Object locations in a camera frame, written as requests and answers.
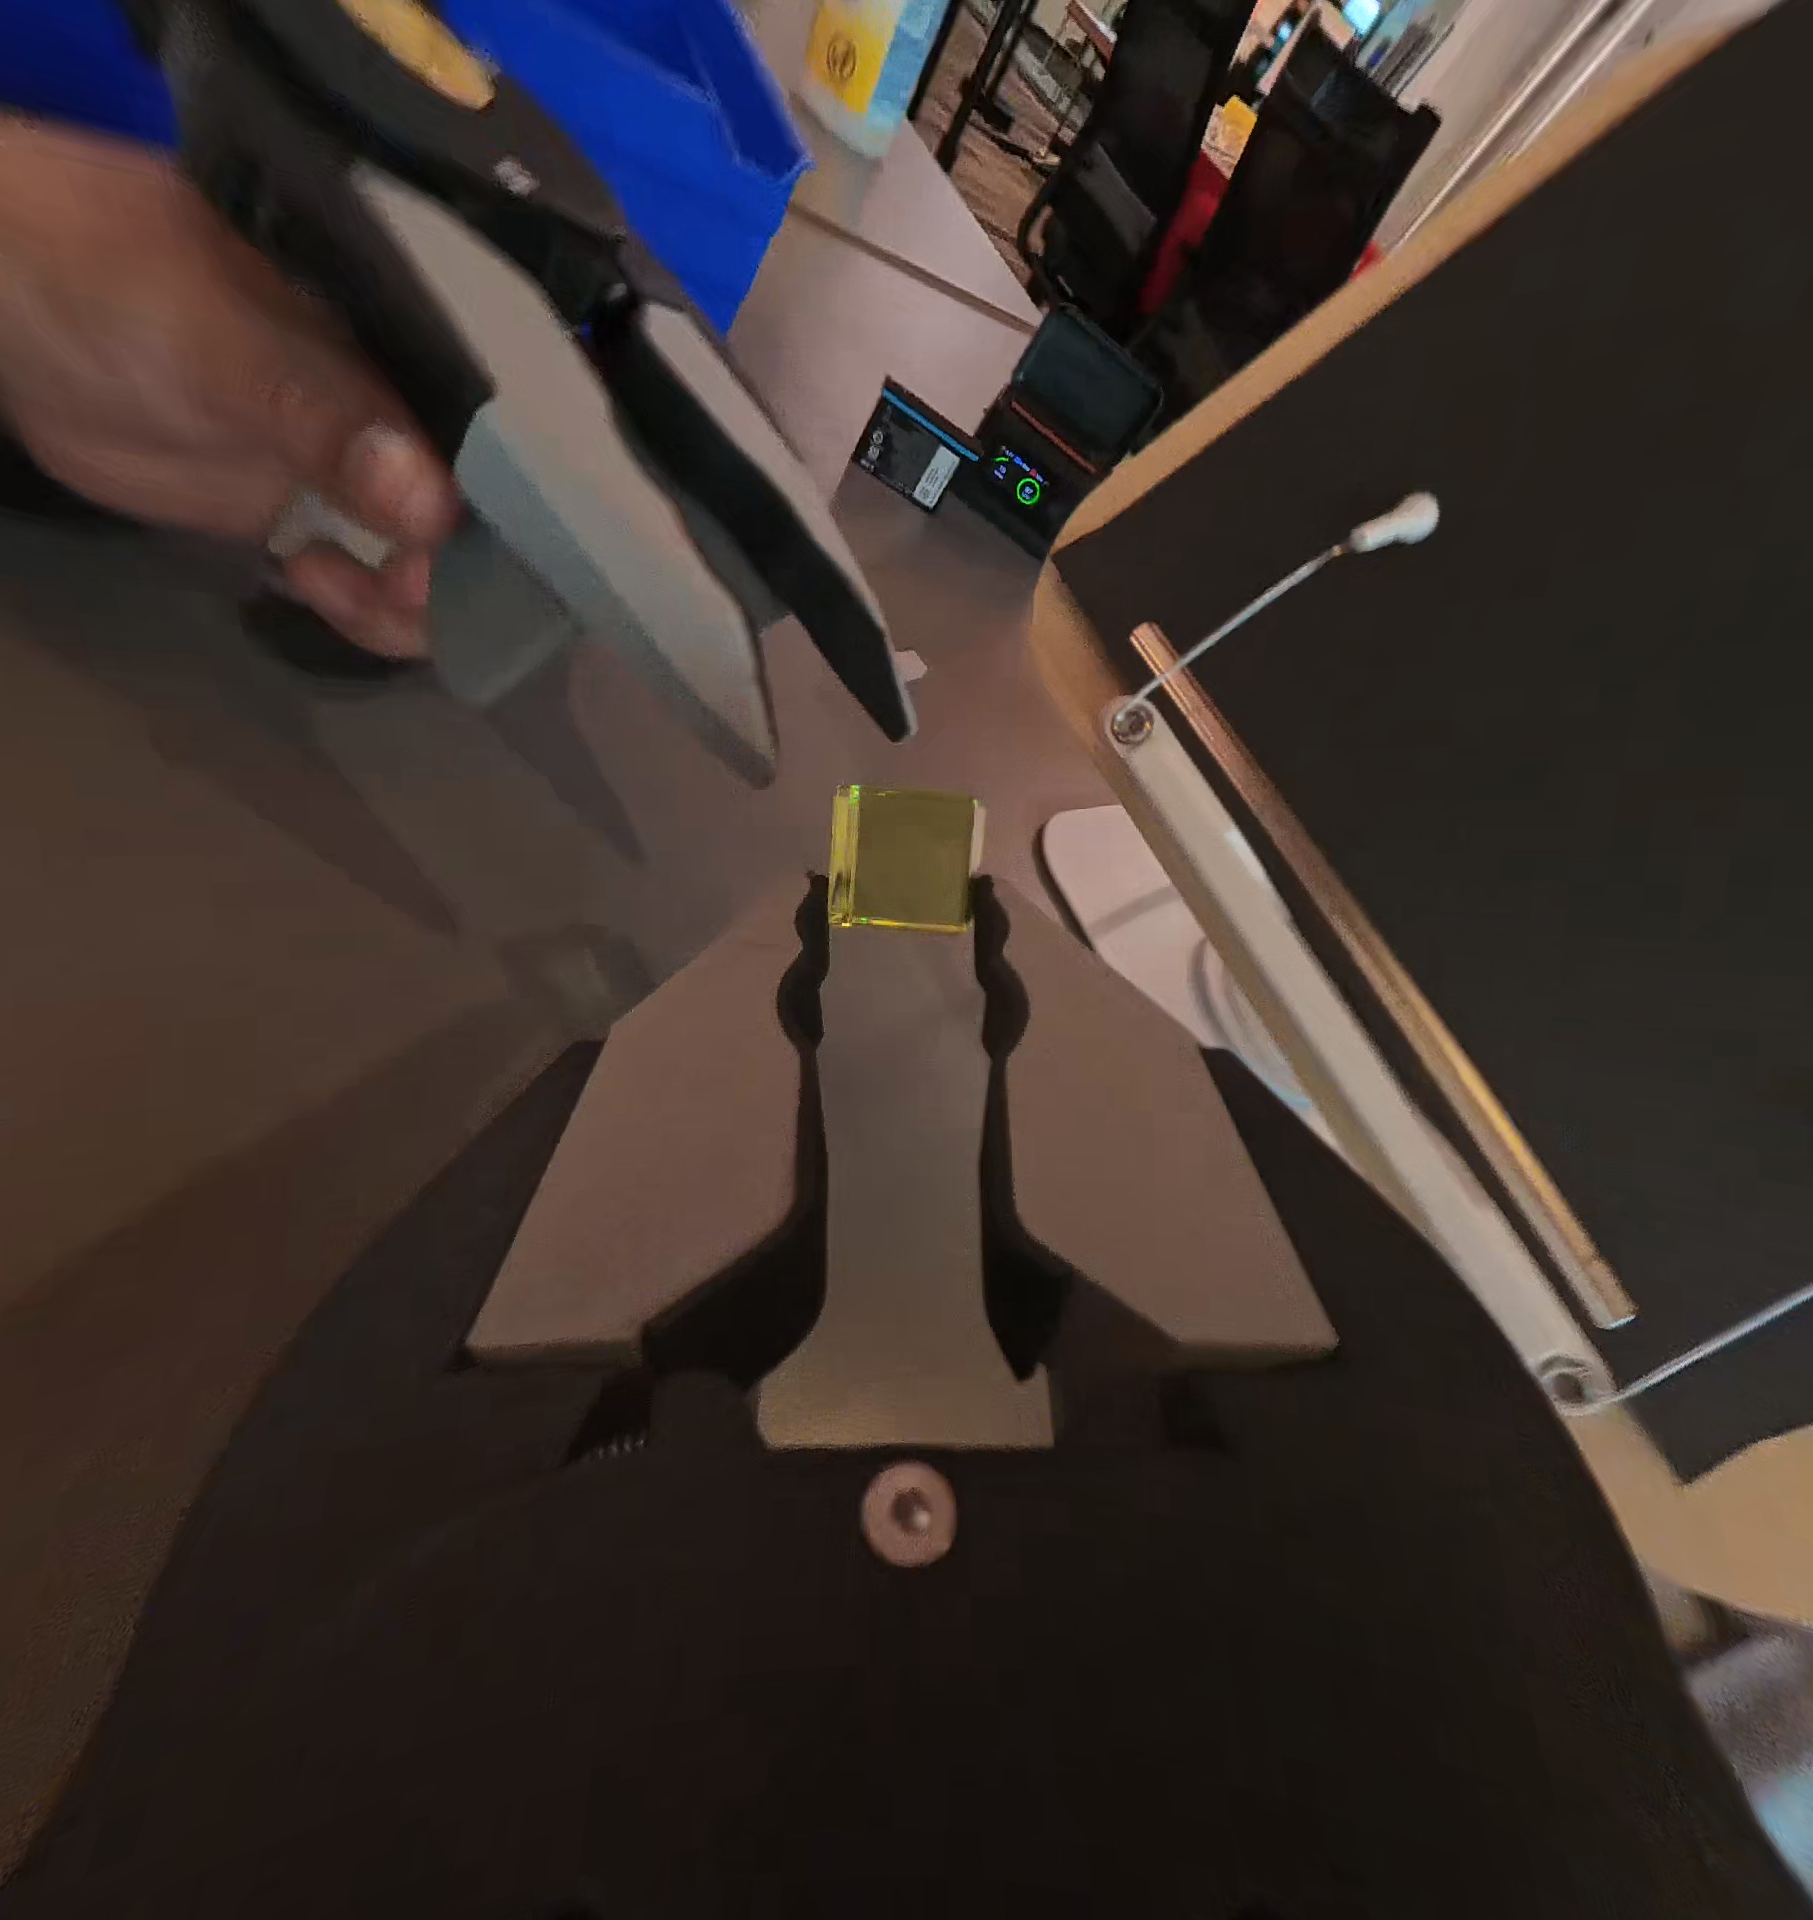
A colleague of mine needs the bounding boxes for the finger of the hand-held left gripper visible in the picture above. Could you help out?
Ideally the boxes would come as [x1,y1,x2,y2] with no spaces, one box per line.
[354,161,783,789]
[606,291,922,747]

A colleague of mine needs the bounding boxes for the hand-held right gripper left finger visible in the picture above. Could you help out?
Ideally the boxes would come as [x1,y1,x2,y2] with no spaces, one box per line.
[459,869,832,1380]

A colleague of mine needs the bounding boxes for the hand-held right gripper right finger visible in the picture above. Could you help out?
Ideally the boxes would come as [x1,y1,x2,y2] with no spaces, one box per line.
[978,873,1343,1386]

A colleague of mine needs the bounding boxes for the yellow-green transparent cube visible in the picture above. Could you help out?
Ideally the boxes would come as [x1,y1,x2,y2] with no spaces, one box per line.
[826,782,987,936]

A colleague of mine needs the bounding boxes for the person's left hand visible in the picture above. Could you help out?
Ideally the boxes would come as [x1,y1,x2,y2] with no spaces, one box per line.
[0,112,464,666]

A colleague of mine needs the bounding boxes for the small black box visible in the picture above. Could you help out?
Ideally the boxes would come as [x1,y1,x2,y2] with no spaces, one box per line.
[851,378,982,516]

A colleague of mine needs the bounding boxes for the white board stand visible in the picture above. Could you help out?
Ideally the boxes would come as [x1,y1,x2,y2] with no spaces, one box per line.
[1038,696,1629,1419]

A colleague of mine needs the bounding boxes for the black charging case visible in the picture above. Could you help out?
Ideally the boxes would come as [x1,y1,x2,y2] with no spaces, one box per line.
[958,303,1166,559]

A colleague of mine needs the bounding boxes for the blue plastic bin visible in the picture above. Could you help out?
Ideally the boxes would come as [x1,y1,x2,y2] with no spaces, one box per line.
[0,0,810,339]

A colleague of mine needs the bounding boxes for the disinfectant wipes canister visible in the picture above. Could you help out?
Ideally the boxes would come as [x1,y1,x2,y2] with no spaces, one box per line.
[804,0,952,159]

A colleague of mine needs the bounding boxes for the black office chair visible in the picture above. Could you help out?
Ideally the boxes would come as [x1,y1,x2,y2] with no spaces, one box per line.
[1160,59,1440,408]
[1019,0,1268,323]

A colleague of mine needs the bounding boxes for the black board with wooden rim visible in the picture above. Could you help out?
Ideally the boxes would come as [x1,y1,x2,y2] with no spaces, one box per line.
[1028,0,1813,1637]

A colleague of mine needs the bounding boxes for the metal wire clip white tip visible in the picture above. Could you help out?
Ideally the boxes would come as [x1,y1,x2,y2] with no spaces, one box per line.
[1109,491,1442,747]
[1542,1256,1813,1412]

